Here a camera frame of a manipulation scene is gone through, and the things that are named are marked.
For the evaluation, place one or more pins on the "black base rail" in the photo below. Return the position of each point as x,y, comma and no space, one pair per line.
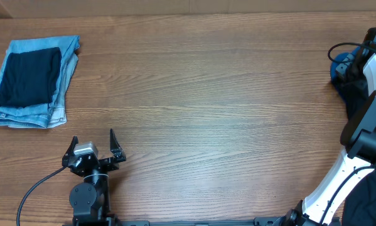
258,221

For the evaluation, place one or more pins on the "black t-shirt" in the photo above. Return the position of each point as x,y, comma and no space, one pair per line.
360,204

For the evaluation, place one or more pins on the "folded dark navy shirt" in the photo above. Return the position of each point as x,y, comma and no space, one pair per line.
30,78

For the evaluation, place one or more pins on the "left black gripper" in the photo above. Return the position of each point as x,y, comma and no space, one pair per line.
97,162

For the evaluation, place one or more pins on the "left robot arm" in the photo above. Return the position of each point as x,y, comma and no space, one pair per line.
90,199

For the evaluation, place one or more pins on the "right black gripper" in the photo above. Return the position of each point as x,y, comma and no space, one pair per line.
348,69

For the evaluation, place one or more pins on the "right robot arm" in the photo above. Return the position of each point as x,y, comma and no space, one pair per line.
356,159

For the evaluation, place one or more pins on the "folded light blue jeans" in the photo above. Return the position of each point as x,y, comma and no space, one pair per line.
43,116

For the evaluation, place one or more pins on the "blue t-shirt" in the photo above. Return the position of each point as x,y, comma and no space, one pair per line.
351,76

